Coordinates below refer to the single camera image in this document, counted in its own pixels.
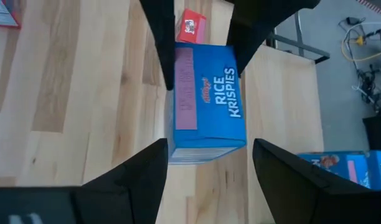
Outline red Froot Loops cereal box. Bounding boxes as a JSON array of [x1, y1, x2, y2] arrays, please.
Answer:
[[0, 0, 22, 29], [177, 8, 207, 44]]

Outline black floor cables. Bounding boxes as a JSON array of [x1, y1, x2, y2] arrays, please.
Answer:
[[338, 16, 381, 114]]

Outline wooden shelf with black legs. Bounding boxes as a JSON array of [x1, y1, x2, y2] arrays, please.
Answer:
[[242, 12, 331, 224]]

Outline yellow power cable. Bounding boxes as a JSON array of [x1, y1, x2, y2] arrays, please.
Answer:
[[341, 21, 381, 62]]

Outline blue Rice Krispies cereal box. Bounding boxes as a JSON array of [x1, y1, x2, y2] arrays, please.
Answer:
[[297, 151, 369, 187], [167, 42, 248, 165], [367, 150, 381, 191]]

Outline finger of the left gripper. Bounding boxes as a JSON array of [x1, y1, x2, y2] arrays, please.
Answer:
[[139, 0, 176, 91], [224, 0, 321, 77]]

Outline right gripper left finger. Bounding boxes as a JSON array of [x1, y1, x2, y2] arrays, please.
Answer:
[[0, 138, 169, 224]]

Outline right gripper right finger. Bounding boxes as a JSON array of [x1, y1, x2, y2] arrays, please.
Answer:
[[253, 138, 381, 224]]

